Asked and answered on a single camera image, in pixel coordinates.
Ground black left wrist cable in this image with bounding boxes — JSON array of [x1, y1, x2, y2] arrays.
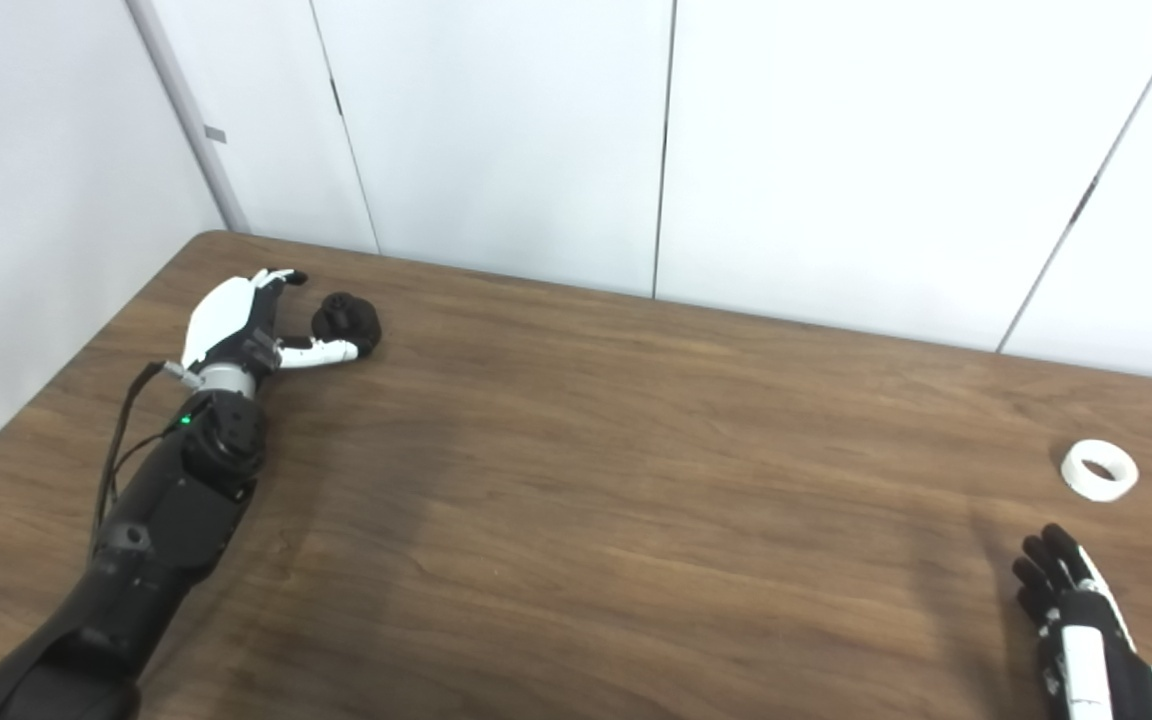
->
[[86, 360, 203, 561]]

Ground grey wall corner post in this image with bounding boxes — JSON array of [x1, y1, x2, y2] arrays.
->
[[125, 0, 253, 235]]

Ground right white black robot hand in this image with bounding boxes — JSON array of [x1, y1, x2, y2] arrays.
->
[[1011, 523, 1152, 720]]

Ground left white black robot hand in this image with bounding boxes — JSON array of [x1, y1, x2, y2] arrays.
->
[[179, 268, 375, 377]]

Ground white plastic ring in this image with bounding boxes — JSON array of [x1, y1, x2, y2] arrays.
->
[[1060, 439, 1140, 503]]

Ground round black plastic part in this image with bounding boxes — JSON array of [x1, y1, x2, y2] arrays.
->
[[311, 292, 383, 353]]

